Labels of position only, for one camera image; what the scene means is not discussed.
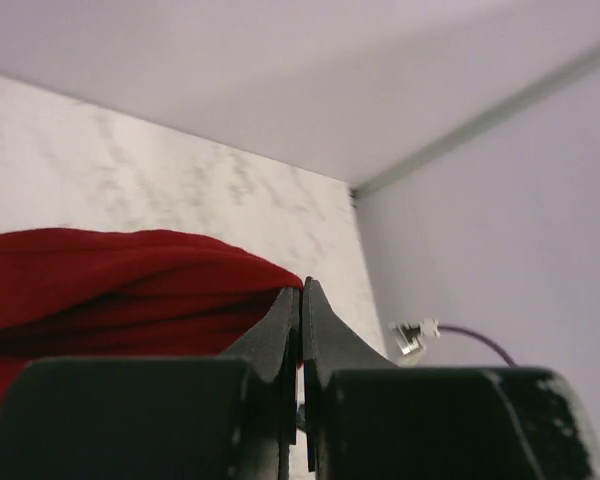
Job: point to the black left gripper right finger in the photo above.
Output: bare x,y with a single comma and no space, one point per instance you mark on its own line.
367,418

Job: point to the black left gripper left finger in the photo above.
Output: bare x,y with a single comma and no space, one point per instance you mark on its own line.
232,416

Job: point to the dark red t shirt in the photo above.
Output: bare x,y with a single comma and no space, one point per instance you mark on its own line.
71,292

